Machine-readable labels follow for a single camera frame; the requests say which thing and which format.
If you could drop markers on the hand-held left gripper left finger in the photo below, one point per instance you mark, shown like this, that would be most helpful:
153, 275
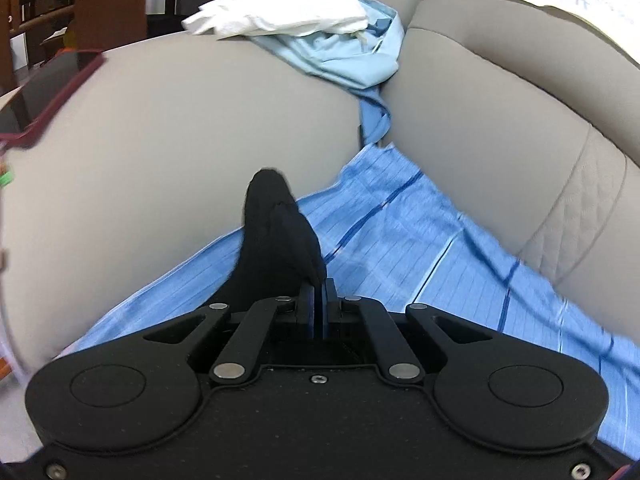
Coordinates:
308, 312

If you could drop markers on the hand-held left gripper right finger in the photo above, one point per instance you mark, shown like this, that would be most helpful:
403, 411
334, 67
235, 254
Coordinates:
330, 310

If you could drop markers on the black pants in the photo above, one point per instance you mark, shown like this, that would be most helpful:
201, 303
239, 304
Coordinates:
280, 230

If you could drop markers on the blue checked bed sheet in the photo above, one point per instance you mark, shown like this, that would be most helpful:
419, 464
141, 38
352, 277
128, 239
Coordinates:
400, 240

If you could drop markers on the grey leather sofa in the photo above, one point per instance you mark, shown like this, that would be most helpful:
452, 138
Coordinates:
175, 150

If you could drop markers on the light blue garment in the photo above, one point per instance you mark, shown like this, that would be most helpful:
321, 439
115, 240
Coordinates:
340, 60

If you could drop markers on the white cloth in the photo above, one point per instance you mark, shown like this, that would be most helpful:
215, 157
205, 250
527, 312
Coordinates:
280, 12

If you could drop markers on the phone in dark red case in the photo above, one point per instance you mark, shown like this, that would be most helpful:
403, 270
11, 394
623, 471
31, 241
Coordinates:
45, 90

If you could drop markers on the brown wooden cabinet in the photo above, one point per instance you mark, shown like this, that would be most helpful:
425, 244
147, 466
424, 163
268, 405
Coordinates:
110, 0

